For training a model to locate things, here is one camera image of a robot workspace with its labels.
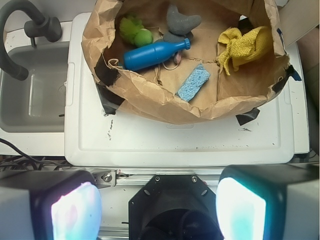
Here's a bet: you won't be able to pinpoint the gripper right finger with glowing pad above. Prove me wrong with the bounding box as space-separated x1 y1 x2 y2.
215 164 320 240

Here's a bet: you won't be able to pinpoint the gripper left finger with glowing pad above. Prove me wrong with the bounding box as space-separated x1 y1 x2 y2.
0 170 102 240

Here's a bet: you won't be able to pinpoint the blue sponge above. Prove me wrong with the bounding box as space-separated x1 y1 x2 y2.
175 63 211 102

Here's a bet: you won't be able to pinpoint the grey sink basin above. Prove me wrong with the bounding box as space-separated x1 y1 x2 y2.
0 42 69 133

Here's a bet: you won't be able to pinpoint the brown paper bag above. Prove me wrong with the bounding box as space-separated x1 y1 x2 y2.
81 0 295 125

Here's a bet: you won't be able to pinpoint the yellow knitted cloth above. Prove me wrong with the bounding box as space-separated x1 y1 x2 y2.
216 26 273 76

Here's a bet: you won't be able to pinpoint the blue plastic bottle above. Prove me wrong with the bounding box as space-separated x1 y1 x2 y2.
123 38 191 72

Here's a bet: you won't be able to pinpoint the dark grey faucet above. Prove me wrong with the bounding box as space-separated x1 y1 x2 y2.
0 0 63 81

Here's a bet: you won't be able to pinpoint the green plush toy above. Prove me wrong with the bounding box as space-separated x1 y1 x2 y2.
119 15 154 48

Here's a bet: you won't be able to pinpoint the grey plush toy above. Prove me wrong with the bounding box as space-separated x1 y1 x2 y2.
162 4 202 43

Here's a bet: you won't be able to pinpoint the black floor cables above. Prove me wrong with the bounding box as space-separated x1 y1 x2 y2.
0 138 68 172

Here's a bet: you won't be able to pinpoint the aluminium rail with bracket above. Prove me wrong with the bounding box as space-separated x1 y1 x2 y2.
88 167 224 188

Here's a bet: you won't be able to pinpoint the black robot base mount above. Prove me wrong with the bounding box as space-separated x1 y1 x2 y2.
128 175 224 240

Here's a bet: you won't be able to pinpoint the white string loop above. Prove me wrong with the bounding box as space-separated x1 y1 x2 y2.
162 59 181 71

